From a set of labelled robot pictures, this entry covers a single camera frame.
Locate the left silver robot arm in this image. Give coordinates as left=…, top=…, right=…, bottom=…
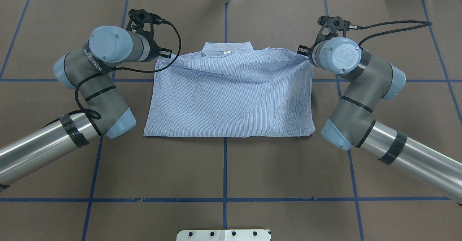
left=0, top=26, right=172, bottom=191

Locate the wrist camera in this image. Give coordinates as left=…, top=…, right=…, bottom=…
left=315, top=16, right=359, bottom=45
left=125, top=9, right=170, bottom=38

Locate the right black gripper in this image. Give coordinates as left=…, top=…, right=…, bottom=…
left=297, top=45, right=313, bottom=57

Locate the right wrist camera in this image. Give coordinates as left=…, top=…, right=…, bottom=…
left=315, top=16, right=359, bottom=45

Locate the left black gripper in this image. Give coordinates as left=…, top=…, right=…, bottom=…
left=146, top=41, right=172, bottom=60

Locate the blue striped dress shirt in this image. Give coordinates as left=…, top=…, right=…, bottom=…
left=143, top=42, right=315, bottom=138

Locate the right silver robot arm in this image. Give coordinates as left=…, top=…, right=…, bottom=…
left=297, top=37, right=462, bottom=205

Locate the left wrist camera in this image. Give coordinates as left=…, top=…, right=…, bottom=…
left=125, top=9, right=170, bottom=38

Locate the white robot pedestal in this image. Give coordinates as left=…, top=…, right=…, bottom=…
left=176, top=229, right=272, bottom=241

